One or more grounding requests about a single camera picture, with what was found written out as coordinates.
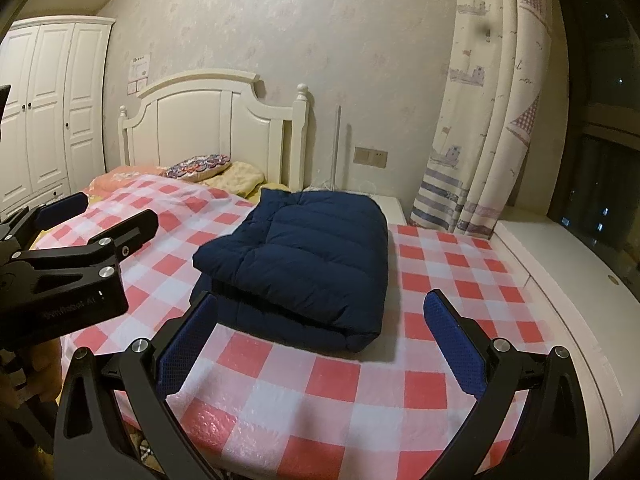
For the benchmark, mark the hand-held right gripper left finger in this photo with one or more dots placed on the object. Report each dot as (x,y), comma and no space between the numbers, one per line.
(186,340)

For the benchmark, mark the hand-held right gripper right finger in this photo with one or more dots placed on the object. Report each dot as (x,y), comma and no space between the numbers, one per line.
(455,345)

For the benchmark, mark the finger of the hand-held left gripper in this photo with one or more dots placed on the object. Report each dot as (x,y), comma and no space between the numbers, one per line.
(132,230)
(62,208)

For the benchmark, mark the navy blue puffer jacket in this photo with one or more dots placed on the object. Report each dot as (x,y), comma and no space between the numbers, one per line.
(310,250)

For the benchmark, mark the person's left hand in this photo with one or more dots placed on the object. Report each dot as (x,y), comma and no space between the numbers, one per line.
(40,365)

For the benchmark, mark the red white checked blanket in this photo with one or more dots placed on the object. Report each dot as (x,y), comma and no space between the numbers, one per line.
(450,280)

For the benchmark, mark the white wardrobe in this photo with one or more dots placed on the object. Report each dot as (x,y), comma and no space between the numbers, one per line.
(45,120)

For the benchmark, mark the patterned pillow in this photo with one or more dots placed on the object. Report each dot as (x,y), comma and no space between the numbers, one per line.
(197,167)

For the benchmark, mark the white window bench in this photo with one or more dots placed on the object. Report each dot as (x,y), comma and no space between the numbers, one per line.
(575,320)

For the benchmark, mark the white wooden bed headboard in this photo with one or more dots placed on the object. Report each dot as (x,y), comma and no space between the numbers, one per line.
(200,125)

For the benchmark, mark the white nightstand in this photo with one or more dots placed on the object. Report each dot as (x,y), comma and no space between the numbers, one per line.
(395,208)

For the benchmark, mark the white pole lamp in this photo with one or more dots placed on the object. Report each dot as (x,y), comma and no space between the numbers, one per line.
(337,145)

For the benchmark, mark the printed cream curtain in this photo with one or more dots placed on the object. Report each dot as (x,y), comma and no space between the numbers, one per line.
(480,110)

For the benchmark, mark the dark window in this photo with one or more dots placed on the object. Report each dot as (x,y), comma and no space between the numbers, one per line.
(600,135)

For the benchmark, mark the small wall card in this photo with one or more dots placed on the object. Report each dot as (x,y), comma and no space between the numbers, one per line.
(136,87)

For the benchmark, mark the white paper wall notice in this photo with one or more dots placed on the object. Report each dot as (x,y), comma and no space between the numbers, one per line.
(140,67)

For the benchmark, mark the beige wall socket panel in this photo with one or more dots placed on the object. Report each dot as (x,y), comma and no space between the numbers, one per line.
(370,156)

